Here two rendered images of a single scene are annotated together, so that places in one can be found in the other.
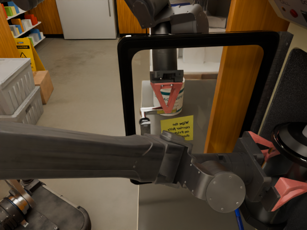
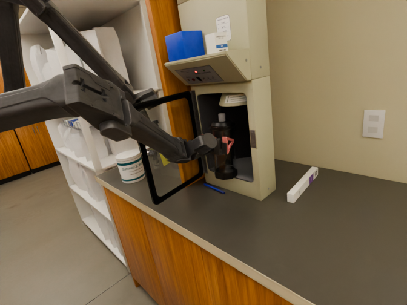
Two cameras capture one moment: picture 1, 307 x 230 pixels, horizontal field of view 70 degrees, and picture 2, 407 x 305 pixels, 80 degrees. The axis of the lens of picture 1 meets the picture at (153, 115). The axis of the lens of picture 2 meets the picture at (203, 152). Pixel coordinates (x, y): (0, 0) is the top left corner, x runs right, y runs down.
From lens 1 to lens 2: 0.60 m
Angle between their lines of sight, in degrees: 38
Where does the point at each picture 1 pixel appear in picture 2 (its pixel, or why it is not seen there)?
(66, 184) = not seen: outside the picture
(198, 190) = (201, 142)
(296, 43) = (197, 92)
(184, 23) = (149, 97)
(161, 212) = (181, 212)
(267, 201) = (224, 149)
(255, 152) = not seen: hidden behind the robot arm
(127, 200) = not seen: outside the picture
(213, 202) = (208, 144)
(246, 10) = (171, 87)
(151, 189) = (166, 209)
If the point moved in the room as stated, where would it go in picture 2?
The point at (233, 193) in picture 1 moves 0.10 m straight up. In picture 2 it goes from (212, 140) to (208, 111)
